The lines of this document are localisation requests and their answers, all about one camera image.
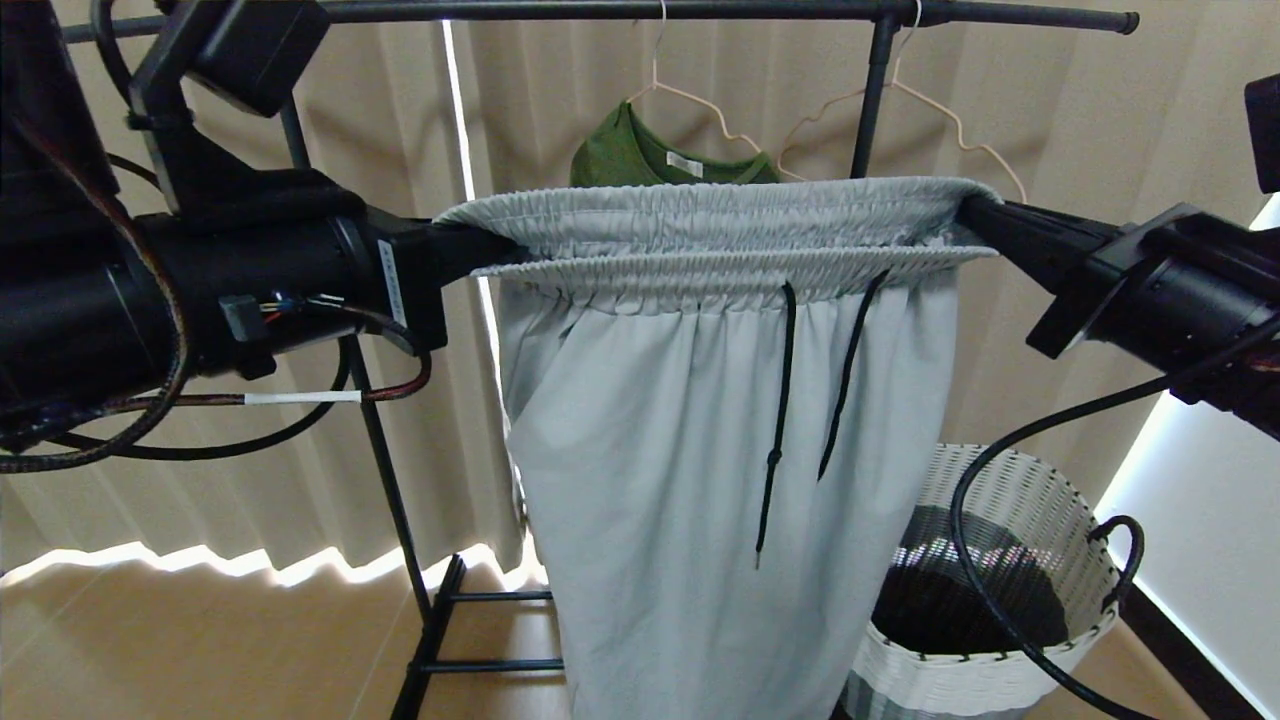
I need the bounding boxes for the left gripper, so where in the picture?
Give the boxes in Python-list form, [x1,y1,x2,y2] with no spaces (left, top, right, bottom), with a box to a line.
[135,212,451,379]

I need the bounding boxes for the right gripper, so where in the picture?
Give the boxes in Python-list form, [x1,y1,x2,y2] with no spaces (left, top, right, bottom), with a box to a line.
[1025,203,1280,388]

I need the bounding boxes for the green long-sleeved shirt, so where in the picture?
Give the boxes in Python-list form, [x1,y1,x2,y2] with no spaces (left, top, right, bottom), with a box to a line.
[570,100,783,189]

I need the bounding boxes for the pale grey shorts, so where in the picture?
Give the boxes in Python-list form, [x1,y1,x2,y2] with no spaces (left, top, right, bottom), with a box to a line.
[435,177,1002,720]

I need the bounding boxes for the pink clothes hanger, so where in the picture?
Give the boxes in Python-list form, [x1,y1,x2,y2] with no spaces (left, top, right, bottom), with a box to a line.
[778,0,1030,206]
[625,0,793,183]

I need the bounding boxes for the white laundry basket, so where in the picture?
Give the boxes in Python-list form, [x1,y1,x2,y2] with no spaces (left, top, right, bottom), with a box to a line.
[845,443,1147,720]

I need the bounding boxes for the black clothes rack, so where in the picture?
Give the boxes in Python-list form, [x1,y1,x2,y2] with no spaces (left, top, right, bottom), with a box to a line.
[60,0,1141,720]

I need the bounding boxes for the beige curtain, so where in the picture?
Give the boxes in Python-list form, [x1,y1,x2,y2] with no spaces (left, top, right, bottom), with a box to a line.
[0,0,1280,591]

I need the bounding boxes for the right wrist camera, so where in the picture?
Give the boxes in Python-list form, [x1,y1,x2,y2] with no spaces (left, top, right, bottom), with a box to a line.
[1243,75,1280,195]

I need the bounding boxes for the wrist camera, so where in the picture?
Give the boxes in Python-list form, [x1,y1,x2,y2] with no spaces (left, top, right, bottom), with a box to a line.
[1243,75,1280,195]
[128,0,367,231]

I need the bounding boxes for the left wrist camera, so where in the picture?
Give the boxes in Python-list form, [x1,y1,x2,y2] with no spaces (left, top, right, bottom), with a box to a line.
[128,0,367,231]

